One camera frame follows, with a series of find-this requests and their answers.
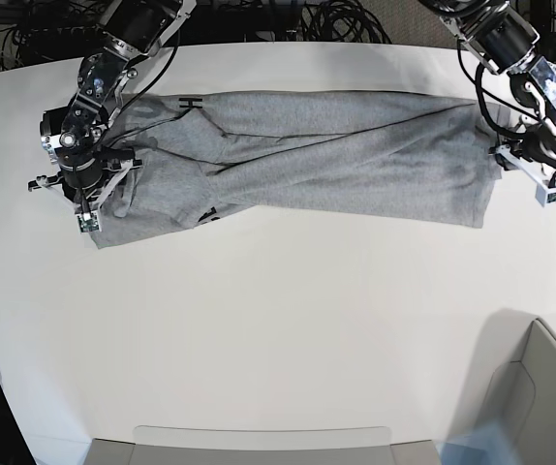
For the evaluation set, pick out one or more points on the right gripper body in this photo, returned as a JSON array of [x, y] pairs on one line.
[[84, 186]]

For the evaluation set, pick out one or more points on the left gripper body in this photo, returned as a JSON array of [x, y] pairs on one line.
[[534, 153]]

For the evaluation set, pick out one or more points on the grey T-shirt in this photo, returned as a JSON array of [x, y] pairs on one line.
[[388, 154]]

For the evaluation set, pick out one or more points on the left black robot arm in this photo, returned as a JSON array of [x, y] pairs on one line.
[[505, 43]]

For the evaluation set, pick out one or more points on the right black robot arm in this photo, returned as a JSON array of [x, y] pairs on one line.
[[75, 136]]

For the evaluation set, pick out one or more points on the grey bin at right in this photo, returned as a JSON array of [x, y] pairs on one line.
[[518, 416]]

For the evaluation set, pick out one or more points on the grey bin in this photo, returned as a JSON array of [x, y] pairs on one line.
[[168, 445], [518, 416]]

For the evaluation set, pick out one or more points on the grey bin at bottom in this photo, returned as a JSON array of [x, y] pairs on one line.
[[168, 445]]

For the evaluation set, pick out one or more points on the blue translucent object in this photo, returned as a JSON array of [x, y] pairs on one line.
[[476, 443]]

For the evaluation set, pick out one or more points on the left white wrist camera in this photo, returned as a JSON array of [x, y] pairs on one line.
[[545, 196]]

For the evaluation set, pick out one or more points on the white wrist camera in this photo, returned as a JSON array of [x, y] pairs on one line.
[[89, 222], [545, 196]]

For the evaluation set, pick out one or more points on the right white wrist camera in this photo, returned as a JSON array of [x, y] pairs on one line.
[[89, 222]]

